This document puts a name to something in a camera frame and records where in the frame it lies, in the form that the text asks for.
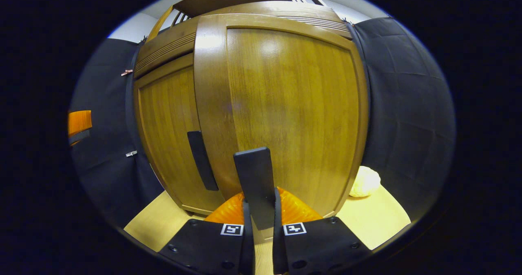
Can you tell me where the pale yellow round object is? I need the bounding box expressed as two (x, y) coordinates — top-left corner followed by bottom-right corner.
(349, 166), (381, 198)

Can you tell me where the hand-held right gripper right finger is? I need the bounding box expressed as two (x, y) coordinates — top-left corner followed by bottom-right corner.
(272, 187), (373, 275)

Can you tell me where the wooden double-door shoe cabinet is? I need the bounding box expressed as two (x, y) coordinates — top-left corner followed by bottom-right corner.
(134, 0), (369, 219)

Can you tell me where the wooden cabinet door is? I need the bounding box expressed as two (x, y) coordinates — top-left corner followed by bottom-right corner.
(134, 54), (226, 216)
(194, 13), (369, 219)

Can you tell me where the black backdrop cloth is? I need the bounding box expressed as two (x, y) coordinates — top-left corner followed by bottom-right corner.
(69, 17), (456, 226)

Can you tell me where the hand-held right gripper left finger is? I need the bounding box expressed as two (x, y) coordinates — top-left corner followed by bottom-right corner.
(158, 191), (256, 275)

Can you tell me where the black door handle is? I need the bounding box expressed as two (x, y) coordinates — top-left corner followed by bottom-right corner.
(187, 131), (219, 191)
(233, 146), (278, 231)

